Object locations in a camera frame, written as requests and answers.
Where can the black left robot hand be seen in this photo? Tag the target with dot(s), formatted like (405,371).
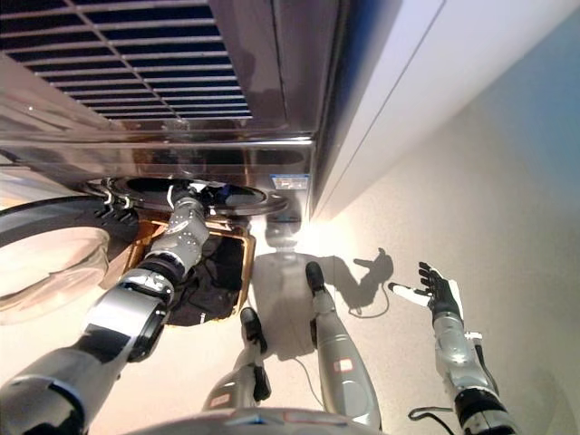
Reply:
(183,194)

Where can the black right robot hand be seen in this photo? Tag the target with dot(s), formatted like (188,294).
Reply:
(441,290)

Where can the white garment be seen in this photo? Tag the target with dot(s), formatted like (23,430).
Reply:
(206,189)

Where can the blue garment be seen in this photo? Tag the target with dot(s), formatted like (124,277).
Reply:
(225,194)

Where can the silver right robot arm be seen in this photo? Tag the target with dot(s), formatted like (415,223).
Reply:
(453,349)

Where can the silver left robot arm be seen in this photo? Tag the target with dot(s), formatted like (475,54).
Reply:
(136,308)

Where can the grey front-load washing machine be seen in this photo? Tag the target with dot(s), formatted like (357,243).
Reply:
(181,156)

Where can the brown wicker laundry basket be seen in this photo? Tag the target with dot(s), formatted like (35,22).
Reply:
(250,258)

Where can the black clothes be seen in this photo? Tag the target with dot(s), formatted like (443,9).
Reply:
(222,281)

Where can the round washing machine door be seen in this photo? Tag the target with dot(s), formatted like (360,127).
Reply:
(41,217)

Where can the blue energy label sticker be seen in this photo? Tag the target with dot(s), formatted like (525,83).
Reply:
(290,181)

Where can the silver right robot leg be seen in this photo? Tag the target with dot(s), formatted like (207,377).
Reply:
(340,358)

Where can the silver robot leg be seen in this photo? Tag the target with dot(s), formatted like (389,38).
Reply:
(340,358)
(235,380)

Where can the grey stacked dryer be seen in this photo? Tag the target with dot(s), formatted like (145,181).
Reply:
(281,68)

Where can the silver left robot leg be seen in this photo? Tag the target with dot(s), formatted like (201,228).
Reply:
(235,380)

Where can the tall white appliance cabinet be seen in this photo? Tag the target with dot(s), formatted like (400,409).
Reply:
(408,90)

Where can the grey robot torso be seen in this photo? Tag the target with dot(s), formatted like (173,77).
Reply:
(254,423)

